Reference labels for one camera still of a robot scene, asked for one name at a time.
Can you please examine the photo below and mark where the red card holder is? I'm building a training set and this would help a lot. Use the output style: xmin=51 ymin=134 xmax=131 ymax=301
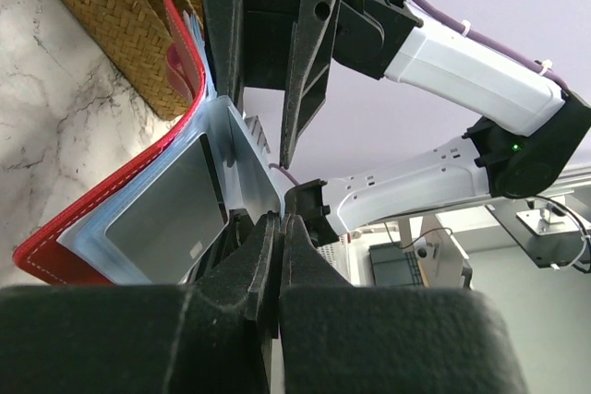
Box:
xmin=13 ymin=0 xmax=284 ymax=284

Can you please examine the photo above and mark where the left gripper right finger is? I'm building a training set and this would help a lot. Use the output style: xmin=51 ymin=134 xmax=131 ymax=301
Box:
xmin=279 ymin=185 xmax=528 ymax=393

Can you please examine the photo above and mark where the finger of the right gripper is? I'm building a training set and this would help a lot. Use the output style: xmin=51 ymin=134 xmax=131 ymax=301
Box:
xmin=203 ymin=0 xmax=244 ymax=106
xmin=279 ymin=0 xmax=340 ymax=169

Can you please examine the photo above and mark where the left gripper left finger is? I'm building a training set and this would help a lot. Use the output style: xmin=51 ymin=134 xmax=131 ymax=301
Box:
xmin=1 ymin=213 xmax=280 ymax=393

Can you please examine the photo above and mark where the grey credit card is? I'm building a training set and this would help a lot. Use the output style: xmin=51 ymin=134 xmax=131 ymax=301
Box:
xmin=105 ymin=133 xmax=227 ymax=284

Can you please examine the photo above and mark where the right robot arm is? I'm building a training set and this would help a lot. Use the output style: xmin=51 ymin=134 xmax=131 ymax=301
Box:
xmin=203 ymin=0 xmax=590 ymax=245

